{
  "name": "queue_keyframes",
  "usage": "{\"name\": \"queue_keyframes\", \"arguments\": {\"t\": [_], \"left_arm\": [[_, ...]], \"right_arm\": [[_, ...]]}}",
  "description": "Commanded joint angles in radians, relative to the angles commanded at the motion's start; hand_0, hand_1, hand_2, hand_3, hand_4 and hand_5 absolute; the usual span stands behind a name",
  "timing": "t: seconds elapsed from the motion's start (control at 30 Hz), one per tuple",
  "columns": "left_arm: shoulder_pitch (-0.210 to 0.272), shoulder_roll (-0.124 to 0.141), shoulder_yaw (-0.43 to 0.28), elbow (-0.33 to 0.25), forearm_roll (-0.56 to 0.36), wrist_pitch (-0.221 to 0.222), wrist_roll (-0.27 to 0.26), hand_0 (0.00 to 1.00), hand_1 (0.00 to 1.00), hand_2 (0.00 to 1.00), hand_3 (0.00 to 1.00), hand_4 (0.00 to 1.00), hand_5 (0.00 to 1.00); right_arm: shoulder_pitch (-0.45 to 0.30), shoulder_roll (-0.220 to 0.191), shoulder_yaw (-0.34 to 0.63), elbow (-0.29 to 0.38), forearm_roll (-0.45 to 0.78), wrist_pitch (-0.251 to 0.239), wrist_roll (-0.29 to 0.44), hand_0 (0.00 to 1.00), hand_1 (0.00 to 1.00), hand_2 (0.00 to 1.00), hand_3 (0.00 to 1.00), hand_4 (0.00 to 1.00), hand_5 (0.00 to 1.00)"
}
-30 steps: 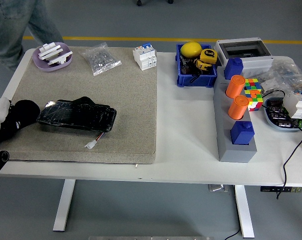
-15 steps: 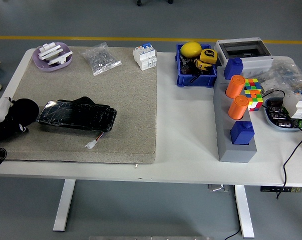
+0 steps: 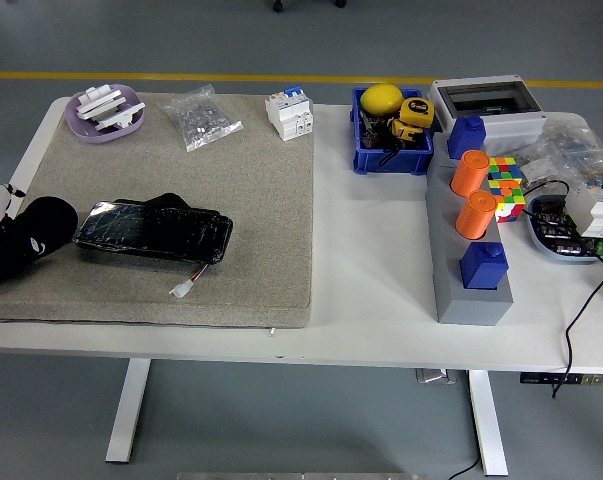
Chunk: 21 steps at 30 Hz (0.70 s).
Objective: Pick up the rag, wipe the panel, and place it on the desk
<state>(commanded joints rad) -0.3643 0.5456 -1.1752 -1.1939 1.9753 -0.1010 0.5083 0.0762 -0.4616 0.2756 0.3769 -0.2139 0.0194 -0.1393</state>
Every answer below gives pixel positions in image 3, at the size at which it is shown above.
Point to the black rag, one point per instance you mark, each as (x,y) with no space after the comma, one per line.
(51,220)

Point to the grey box under desk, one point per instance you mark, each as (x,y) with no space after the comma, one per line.
(433,376)

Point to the black desk control panel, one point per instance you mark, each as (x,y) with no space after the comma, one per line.
(561,378)

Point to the purple plastic bowl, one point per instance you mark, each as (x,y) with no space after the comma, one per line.
(81,131)

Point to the white flat plastic strips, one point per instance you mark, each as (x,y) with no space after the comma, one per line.
(98,100)

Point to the clear bag of screws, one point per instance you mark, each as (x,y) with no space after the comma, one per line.
(201,117)

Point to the grey-brown mat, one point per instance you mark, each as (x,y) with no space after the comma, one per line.
(231,175)

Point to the white table leg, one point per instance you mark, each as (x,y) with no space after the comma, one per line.
(126,410)
(488,425)

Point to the white circuit breaker with orange mark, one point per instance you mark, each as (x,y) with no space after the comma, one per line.
(288,112)

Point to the blue plastic bin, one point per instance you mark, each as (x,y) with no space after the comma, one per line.
(391,162)

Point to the yellow lemon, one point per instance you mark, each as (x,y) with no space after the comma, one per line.
(381,99)

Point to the yellow and black small tool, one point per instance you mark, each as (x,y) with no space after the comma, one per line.
(405,131)

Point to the yellow round tape measure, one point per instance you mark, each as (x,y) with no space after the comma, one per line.
(417,111)

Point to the orange cylinder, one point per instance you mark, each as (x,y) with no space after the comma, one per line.
(468,175)
(473,217)

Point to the blue block with knob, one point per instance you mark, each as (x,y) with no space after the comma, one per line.
(466,136)
(481,267)

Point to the grey shape sorter base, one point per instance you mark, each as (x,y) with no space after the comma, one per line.
(473,307)

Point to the colourful puzzle cube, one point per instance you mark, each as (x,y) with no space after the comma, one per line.
(508,192)

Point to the white electrical distribution box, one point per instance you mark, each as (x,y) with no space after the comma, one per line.
(506,122)

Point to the light blue tray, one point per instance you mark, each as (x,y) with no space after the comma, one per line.
(541,242)

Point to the dark electronic components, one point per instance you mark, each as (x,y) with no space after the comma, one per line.
(556,225)

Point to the clear bag of small parts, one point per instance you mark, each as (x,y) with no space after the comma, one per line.
(576,150)

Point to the white circuit breaker with blue switches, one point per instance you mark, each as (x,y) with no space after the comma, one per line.
(598,210)

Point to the white plastic clip bracket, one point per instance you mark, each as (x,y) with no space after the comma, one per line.
(123,114)

